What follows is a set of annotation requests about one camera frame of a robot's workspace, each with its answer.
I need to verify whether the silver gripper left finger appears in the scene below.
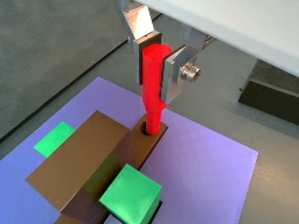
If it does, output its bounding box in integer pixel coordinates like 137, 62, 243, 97
115, 0, 163, 85

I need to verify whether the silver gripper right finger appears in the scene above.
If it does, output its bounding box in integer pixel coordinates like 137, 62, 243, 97
161, 24, 215, 103

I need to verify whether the red cylindrical peg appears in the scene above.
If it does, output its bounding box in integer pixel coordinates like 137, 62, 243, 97
143, 44, 173, 135

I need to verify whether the purple square base board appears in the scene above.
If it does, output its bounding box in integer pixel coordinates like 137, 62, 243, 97
0, 78, 258, 224

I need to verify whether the green block left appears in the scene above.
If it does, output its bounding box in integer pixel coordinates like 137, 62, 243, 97
34, 122, 77, 158

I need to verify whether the green block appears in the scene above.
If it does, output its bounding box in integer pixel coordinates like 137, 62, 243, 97
99, 164, 163, 224
34, 122, 77, 158

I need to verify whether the green block right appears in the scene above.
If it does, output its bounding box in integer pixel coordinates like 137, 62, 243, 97
99, 164, 163, 224

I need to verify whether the brown L-shaped block with hole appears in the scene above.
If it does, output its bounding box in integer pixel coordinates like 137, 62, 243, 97
27, 111, 167, 224

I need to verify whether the black angle bracket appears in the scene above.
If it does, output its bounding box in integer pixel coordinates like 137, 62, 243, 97
238, 59, 299, 125

